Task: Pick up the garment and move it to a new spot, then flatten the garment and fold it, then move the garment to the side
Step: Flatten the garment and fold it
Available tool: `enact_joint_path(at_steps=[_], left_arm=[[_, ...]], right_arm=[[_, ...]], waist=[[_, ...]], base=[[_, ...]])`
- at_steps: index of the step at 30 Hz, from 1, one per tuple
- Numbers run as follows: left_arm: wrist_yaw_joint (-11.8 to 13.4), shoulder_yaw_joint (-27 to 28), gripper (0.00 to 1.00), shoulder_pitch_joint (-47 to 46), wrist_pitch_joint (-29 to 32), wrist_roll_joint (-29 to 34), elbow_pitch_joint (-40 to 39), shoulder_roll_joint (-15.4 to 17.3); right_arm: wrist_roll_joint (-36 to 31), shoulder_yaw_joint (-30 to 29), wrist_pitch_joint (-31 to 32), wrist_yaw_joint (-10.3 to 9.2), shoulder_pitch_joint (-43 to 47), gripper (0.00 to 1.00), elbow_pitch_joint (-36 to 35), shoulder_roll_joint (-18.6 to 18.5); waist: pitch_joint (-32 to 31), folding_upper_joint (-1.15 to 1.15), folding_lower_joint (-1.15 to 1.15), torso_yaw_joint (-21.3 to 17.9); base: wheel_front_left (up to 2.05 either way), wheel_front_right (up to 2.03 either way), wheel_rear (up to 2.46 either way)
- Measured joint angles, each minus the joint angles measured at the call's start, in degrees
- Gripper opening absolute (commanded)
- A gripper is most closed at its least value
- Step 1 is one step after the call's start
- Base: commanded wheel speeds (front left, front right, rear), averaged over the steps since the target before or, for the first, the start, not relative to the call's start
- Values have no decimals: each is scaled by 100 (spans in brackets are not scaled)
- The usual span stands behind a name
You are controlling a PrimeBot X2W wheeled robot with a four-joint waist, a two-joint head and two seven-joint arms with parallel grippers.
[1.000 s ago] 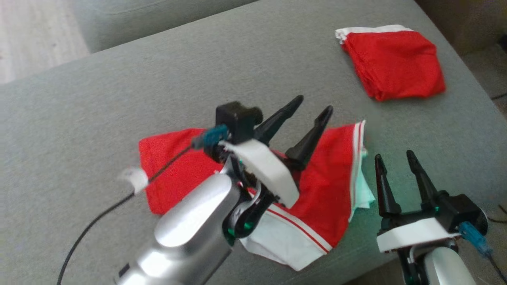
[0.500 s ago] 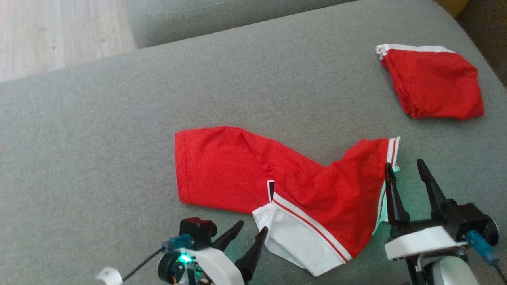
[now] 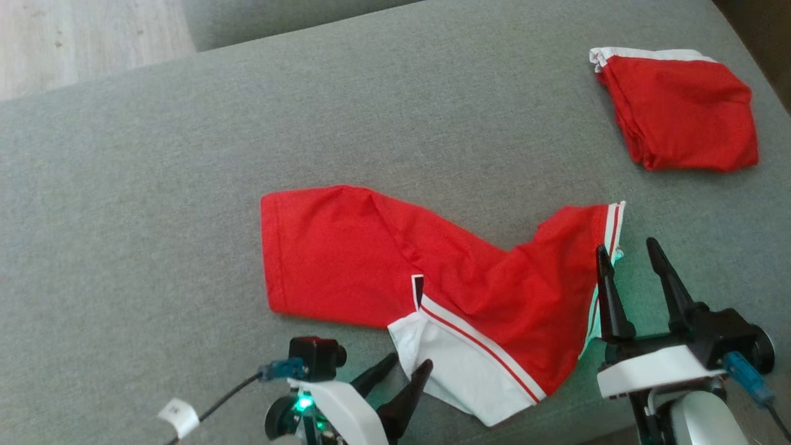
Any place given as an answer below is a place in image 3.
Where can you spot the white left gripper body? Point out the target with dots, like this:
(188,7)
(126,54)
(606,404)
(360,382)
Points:
(346,411)

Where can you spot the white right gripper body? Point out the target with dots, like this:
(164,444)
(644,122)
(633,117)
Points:
(655,368)

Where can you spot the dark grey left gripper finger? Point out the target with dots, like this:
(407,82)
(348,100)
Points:
(374,378)
(405,408)

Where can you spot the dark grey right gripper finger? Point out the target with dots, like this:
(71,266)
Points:
(613,309)
(676,303)

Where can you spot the red shorts with white trim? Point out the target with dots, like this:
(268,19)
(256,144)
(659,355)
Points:
(680,111)

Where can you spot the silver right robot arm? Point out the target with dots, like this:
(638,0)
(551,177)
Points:
(704,420)

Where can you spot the large grey sofa seat cushion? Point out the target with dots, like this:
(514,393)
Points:
(185,185)

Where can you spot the large yellow sofa cushion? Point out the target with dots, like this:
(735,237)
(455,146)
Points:
(772,37)

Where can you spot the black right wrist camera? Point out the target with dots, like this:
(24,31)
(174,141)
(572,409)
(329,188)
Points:
(729,334)

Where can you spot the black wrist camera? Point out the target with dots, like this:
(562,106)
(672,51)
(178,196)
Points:
(729,334)
(315,357)

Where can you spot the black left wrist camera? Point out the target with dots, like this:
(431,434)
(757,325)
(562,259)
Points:
(315,357)

